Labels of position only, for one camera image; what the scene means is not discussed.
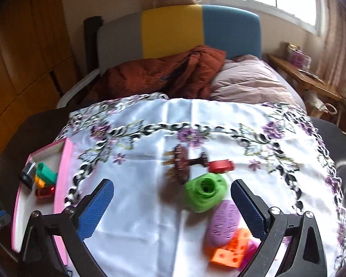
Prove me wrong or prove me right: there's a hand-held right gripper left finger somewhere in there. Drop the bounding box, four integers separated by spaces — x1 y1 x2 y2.
19 178 115 277

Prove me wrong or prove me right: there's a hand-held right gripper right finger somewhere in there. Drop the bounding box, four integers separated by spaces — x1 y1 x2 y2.
231 179 328 277

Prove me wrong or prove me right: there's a pink cardboard box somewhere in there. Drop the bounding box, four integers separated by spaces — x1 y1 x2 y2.
12 137 75 269

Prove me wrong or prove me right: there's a magenta plastic toy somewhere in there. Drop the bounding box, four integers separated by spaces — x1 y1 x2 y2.
239 239 261 269

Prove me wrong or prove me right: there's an orange holed block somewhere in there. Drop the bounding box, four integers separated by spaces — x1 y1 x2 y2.
210 228 252 269

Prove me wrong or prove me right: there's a red plastic toy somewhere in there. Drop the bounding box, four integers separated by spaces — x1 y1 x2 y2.
208 159 235 174

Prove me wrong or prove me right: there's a red shiny cylinder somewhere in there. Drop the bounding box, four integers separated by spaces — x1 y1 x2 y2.
35 185 57 199

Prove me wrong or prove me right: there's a black grey cylinder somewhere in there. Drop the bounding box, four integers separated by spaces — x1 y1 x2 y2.
20 162 36 189

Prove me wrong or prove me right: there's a green round plastic toy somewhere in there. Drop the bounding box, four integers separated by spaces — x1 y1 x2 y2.
185 173 230 212

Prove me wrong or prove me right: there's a dark green plastic holder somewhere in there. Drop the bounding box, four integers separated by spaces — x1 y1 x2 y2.
35 162 58 185

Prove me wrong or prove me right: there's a brown wooden massager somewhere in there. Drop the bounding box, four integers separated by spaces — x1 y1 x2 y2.
163 146 209 184

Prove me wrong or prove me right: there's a white floral tablecloth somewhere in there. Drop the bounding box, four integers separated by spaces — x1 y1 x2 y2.
56 92 346 277

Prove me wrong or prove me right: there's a white chair armrest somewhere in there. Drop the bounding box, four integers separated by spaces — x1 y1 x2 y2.
57 69 101 108

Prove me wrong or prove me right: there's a pink pillow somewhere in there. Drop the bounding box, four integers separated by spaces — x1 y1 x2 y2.
210 54 306 110

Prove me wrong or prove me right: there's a wooden nightstand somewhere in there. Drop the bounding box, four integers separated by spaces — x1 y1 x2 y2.
267 53 346 139

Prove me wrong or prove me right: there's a rust quilted jacket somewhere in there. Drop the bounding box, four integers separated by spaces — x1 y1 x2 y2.
86 45 227 101

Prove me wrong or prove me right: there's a purple patterned box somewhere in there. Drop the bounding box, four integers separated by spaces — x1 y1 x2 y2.
286 43 312 68

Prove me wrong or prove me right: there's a wooden wardrobe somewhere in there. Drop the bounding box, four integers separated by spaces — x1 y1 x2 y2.
0 0 75 151

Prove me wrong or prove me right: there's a grey yellow blue headboard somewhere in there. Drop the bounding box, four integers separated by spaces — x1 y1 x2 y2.
96 4 262 72

